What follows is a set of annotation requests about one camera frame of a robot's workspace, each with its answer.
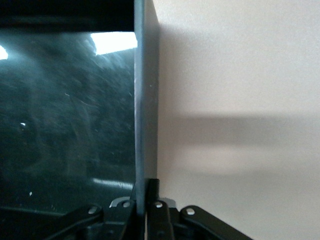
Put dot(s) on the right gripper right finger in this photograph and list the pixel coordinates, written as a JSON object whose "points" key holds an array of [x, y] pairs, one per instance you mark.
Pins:
{"points": [[165, 225]]}

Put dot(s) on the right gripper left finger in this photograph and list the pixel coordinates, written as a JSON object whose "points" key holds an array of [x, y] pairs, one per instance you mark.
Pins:
{"points": [[112, 225]]}

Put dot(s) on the black plastic box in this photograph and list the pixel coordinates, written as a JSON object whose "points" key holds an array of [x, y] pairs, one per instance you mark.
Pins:
{"points": [[75, 100]]}

